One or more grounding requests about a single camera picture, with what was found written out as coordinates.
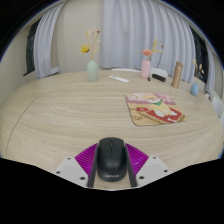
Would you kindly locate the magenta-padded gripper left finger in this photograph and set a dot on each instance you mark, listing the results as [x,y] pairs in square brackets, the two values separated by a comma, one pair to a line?
[71,170]

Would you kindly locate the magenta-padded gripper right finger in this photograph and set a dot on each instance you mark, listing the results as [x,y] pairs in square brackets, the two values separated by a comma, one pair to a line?
[150,168]

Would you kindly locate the black computer mouse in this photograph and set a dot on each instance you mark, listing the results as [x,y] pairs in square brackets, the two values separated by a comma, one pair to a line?
[111,160]

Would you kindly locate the cartoon print mouse pad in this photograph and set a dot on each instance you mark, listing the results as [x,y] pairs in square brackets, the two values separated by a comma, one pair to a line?
[155,108]

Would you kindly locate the light blue vase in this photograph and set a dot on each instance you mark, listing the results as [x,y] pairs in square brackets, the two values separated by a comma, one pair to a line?
[194,89]

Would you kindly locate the white remote control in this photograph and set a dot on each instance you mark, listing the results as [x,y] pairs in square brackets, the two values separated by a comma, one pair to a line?
[119,79]

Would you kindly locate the gold thermos bottle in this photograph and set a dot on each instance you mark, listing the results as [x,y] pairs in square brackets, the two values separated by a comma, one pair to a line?
[177,75]

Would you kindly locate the pink vase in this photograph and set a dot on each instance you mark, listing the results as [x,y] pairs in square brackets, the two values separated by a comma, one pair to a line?
[145,70]

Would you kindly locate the pale green vase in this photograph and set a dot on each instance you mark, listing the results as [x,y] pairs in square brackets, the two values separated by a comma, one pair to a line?
[92,71]

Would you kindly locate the narrow white curtain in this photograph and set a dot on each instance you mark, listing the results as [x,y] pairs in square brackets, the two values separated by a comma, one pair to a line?
[46,46]
[210,71]

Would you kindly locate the orange pink flower bunch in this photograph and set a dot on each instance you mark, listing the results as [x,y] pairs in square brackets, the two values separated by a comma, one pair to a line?
[147,52]

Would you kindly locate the yellow dried flower bunch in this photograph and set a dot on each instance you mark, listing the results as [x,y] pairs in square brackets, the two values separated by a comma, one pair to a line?
[85,49]

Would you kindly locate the dark window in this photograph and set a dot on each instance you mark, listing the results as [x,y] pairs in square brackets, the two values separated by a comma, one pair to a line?
[200,53]
[31,50]

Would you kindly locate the wide white curtain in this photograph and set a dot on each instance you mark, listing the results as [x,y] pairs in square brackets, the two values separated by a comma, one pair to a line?
[136,30]

